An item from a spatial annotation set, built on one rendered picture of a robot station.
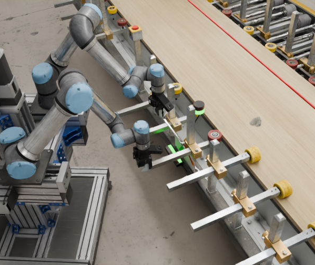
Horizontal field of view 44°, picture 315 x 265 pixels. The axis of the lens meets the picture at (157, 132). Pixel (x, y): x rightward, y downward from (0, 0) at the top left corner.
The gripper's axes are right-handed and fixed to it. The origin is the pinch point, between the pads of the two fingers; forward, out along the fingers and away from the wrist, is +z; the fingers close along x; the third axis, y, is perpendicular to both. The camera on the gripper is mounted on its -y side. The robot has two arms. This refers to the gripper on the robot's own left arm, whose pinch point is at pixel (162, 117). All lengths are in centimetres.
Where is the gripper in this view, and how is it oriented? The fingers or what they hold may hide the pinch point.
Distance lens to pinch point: 228.5
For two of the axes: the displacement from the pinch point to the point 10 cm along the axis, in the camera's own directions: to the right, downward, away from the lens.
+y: -7.0, -4.8, 5.3
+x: -7.1, 5.2, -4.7
